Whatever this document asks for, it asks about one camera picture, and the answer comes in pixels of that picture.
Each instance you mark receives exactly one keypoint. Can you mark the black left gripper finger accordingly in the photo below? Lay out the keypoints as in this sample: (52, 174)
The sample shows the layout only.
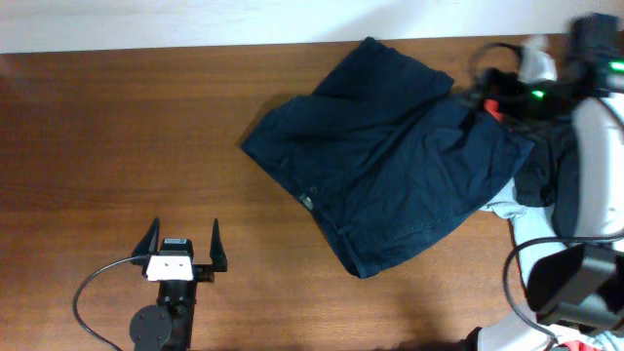
(149, 242)
(217, 252)

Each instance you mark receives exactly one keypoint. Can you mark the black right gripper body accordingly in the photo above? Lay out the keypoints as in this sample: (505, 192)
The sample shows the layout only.
(530, 101)

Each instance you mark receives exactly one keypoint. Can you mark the navy blue shorts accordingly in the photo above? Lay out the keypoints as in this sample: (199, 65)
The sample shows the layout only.
(386, 159)

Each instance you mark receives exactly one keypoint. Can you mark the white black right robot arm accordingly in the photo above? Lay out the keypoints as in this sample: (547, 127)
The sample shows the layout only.
(574, 290)

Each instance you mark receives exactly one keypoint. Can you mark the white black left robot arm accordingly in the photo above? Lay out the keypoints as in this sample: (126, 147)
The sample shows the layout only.
(167, 324)

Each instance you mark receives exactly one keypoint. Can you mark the red orange garment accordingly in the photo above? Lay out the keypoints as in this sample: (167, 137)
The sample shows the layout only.
(491, 106)

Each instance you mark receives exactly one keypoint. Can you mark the dark navy garment pile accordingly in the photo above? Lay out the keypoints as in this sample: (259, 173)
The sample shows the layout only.
(550, 176)

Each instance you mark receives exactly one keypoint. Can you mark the light blue patterned cloth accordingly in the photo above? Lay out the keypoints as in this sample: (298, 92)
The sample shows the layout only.
(528, 223)

